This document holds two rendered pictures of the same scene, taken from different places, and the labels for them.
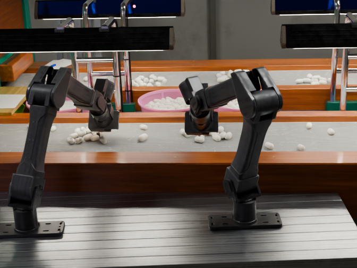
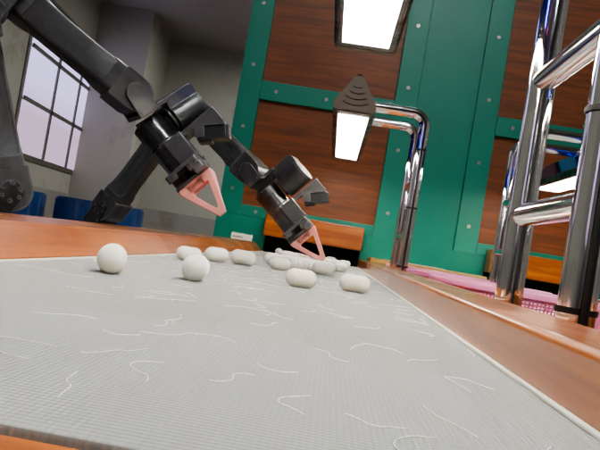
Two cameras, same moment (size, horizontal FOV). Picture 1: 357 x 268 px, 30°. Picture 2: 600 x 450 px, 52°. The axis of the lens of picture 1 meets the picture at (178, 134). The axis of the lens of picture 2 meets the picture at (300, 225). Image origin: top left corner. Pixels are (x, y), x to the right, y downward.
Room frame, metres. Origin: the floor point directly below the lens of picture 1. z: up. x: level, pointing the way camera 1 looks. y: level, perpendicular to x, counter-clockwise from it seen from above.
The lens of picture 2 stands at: (2.07, -1.14, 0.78)
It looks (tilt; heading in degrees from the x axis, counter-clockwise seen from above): 2 degrees up; 88
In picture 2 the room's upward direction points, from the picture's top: 10 degrees clockwise
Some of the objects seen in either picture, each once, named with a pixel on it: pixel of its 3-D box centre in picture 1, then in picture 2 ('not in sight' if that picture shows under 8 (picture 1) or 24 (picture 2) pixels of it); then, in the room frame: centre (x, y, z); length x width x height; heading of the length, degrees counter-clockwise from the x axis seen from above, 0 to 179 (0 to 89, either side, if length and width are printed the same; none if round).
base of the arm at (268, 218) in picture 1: (244, 209); not in sight; (1.63, -0.17, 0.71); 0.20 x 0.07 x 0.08; 91
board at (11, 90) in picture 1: (6, 100); (424, 268); (2.51, 0.68, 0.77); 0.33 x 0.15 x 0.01; 175
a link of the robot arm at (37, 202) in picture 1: (24, 195); (105, 214); (1.64, 0.42, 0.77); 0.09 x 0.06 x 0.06; 67
